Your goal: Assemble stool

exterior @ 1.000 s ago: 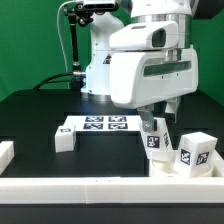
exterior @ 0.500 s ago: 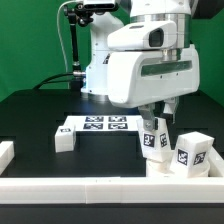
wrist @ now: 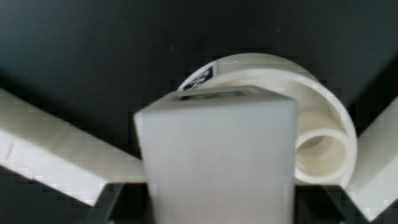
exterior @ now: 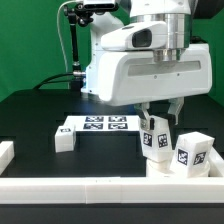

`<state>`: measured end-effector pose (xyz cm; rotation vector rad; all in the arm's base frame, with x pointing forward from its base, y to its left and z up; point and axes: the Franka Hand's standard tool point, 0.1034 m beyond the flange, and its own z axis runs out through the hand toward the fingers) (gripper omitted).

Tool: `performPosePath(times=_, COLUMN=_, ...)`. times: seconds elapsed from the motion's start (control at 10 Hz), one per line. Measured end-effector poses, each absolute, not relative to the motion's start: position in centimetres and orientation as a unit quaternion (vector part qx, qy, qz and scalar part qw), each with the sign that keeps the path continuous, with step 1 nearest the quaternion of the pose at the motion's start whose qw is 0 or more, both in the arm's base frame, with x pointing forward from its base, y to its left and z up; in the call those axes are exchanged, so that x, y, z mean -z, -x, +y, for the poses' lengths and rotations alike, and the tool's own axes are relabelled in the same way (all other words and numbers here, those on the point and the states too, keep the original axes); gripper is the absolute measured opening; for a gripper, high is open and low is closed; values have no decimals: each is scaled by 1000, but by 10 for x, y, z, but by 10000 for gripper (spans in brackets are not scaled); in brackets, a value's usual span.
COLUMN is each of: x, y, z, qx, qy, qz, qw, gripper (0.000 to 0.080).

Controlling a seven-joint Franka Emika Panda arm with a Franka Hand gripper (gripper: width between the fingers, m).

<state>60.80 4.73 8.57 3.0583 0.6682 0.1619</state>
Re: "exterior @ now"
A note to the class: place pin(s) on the white front fence rail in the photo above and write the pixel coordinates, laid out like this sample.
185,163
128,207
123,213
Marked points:
110,190

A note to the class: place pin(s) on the white marker base plate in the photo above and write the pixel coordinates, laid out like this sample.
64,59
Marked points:
103,123

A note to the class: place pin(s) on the white left fence rail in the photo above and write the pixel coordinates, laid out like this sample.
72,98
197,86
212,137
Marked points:
6,154

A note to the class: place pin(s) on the white right fence rail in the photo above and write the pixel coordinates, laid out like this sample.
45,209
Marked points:
216,164

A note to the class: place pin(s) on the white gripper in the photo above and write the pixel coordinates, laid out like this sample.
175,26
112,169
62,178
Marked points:
134,77

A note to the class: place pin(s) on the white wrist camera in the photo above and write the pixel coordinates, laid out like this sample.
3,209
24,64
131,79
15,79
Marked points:
136,36

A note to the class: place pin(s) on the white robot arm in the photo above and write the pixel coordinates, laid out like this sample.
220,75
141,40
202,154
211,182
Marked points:
177,14

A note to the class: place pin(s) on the white round stool seat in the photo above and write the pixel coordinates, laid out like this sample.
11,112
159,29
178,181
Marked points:
162,169

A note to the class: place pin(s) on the white fence rail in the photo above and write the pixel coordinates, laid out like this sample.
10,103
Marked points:
216,164
6,154
110,190

